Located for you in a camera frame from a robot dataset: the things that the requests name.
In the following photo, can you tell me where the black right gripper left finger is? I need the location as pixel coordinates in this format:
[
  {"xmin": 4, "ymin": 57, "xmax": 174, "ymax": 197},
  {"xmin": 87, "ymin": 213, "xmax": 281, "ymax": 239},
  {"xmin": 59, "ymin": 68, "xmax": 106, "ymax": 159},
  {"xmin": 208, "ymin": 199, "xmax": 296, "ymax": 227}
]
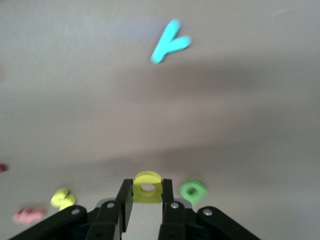
[{"xmin": 9, "ymin": 178, "xmax": 135, "ymax": 240}]

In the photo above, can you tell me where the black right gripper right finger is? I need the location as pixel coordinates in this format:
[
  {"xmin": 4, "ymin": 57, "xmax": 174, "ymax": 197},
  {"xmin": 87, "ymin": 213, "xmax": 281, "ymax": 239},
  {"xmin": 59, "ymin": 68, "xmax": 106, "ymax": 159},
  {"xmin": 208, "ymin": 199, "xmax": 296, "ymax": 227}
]
[{"xmin": 158, "ymin": 178, "xmax": 261, "ymax": 240}]

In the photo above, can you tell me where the green foam letter b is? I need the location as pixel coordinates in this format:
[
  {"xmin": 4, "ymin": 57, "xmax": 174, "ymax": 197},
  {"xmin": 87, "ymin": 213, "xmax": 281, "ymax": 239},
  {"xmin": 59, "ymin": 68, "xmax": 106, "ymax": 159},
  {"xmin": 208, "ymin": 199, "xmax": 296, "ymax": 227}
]
[{"xmin": 179, "ymin": 178, "xmax": 209, "ymax": 205}]

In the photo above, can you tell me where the yellow foam letter a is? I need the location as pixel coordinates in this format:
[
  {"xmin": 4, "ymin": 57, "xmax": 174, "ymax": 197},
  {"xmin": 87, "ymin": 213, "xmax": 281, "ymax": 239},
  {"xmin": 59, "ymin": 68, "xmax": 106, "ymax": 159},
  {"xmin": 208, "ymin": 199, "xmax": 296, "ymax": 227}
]
[{"xmin": 132, "ymin": 170, "xmax": 162, "ymax": 205}]

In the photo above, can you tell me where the teal foam letter y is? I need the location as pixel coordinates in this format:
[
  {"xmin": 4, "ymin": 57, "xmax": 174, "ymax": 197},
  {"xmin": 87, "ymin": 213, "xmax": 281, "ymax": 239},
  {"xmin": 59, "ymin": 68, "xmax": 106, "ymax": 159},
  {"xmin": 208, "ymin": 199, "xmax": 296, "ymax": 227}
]
[{"xmin": 150, "ymin": 18, "xmax": 193, "ymax": 65}]

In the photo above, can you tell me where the yellow foam letter s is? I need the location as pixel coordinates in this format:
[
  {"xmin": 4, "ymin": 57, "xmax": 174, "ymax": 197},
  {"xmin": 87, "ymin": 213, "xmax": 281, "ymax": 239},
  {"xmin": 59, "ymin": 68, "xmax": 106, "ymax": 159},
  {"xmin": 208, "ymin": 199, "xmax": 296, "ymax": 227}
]
[{"xmin": 50, "ymin": 187, "xmax": 77, "ymax": 211}]

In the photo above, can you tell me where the pink foam letter f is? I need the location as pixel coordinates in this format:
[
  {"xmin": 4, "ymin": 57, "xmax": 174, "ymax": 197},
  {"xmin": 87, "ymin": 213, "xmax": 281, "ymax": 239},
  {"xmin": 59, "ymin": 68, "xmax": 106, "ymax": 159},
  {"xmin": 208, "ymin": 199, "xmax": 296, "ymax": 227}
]
[{"xmin": 12, "ymin": 205, "xmax": 48, "ymax": 225}]

